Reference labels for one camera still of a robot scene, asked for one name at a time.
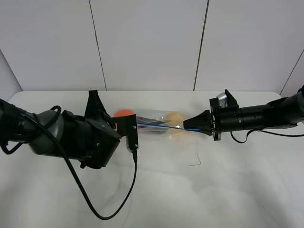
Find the yellow lemon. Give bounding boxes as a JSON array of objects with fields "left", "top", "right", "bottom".
[{"left": 165, "top": 112, "right": 187, "bottom": 133}]

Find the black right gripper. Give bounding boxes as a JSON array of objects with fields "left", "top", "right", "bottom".
[{"left": 183, "top": 98, "right": 240, "bottom": 141}]

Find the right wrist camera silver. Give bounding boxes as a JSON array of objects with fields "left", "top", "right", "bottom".
[{"left": 217, "top": 89, "right": 239, "bottom": 109}]

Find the dark purple eggplant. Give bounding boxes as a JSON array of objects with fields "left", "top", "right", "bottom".
[{"left": 137, "top": 116, "right": 167, "bottom": 134}]

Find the clear zip bag blue seal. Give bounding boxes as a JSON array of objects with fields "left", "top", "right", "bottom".
[{"left": 114, "top": 108, "right": 205, "bottom": 138}]

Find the left robot arm black grey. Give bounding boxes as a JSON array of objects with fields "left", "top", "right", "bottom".
[{"left": 0, "top": 90, "right": 138, "bottom": 169}]

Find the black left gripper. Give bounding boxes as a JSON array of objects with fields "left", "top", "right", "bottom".
[{"left": 63, "top": 90, "right": 139, "bottom": 169}]

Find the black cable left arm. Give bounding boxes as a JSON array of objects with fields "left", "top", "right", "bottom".
[{"left": 0, "top": 105, "right": 139, "bottom": 214}]

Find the orange round fruit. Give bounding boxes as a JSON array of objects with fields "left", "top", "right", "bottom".
[{"left": 114, "top": 109, "right": 134, "bottom": 117}]

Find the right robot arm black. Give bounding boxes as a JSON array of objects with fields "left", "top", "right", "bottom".
[{"left": 183, "top": 88, "right": 304, "bottom": 141}]

